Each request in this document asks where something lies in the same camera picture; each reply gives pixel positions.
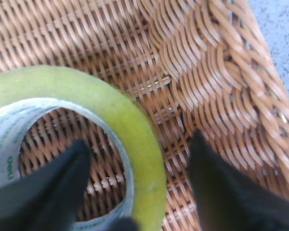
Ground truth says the brown wicker basket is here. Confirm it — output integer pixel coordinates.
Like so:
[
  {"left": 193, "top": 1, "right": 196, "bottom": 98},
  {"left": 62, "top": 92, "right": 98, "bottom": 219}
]
[{"left": 0, "top": 0, "right": 289, "bottom": 231}]

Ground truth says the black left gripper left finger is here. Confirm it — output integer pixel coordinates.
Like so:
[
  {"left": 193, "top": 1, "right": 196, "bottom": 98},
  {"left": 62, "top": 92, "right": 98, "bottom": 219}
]
[{"left": 0, "top": 140, "right": 91, "bottom": 231}]

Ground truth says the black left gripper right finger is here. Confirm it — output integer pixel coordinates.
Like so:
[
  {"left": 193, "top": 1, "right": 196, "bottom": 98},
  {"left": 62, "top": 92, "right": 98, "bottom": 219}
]
[{"left": 188, "top": 129, "right": 289, "bottom": 231}]

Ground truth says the yellow clear tape roll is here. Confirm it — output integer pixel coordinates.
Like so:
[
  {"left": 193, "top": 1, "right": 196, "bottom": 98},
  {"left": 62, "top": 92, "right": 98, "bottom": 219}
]
[{"left": 0, "top": 65, "right": 167, "bottom": 231}]

